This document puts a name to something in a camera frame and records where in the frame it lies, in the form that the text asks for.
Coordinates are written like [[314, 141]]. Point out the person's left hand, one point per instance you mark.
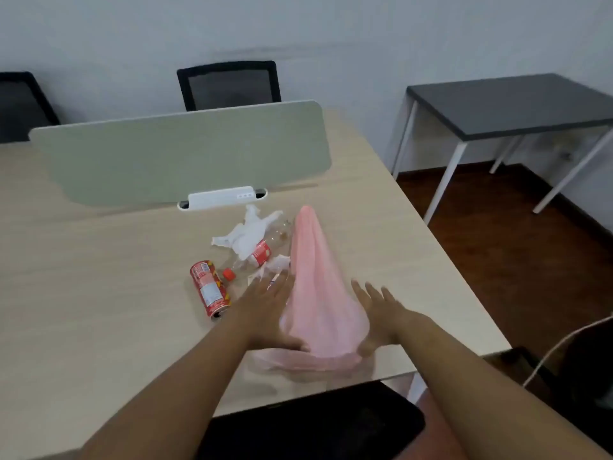
[[263, 316]]

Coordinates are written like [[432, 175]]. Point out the person's right hand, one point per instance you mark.
[[388, 320]]

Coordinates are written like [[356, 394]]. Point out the pink plastic bag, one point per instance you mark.
[[318, 292]]

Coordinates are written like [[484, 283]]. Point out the red soda can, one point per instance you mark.
[[208, 289]]

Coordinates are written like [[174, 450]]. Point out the clear bottle red cap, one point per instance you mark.
[[261, 253]]

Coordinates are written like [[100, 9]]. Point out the white tissues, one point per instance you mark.
[[249, 232]]

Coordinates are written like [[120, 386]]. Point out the person's right forearm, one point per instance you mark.
[[479, 392]]

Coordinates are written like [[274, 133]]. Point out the person's left forearm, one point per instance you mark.
[[158, 402]]

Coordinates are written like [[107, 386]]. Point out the light wooden table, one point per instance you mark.
[[96, 282]]

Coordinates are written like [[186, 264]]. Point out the black bulky object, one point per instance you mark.
[[589, 378]]

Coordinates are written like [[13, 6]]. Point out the black mesh office chair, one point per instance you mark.
[[230, 86], [21, 107]]

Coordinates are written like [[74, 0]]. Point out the dark grey side table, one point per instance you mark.
[[512, 102]]

